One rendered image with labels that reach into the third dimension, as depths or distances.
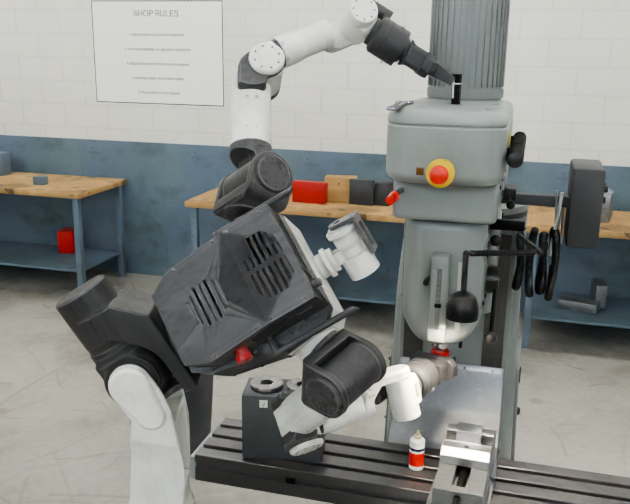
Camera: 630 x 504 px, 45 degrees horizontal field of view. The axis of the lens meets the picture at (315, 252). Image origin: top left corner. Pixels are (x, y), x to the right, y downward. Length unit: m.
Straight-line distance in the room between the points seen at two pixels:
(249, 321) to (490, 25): 1.04
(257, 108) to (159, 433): 0.70
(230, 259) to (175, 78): 5.38
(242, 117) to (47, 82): 5.77
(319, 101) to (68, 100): 2.30
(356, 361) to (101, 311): 0.50
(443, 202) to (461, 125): 0.21
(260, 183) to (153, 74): 5.33
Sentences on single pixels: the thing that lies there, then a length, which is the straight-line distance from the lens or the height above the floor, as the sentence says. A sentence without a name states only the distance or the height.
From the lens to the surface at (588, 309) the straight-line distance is 5.75.
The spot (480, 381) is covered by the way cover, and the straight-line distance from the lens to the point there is 2.41.
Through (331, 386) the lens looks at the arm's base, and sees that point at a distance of 1.42.
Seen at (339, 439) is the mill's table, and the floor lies 0.93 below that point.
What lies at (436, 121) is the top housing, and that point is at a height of 1.87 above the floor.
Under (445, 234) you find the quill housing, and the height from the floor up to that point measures 1.59.
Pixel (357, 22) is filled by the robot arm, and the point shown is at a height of 2.07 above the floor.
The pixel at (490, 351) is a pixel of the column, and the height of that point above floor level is 1.14.
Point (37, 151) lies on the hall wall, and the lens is 7.49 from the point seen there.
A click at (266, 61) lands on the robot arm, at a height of 1.98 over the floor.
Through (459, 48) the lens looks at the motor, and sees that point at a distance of 2.03.
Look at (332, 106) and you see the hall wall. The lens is 6.28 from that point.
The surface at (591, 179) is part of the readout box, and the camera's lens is 2.09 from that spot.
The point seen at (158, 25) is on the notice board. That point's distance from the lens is 6.79.
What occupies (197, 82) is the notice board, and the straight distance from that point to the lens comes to 6.65.
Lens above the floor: 2.01
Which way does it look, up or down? 15 degrees down
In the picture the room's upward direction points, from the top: 1 degrees clockwise
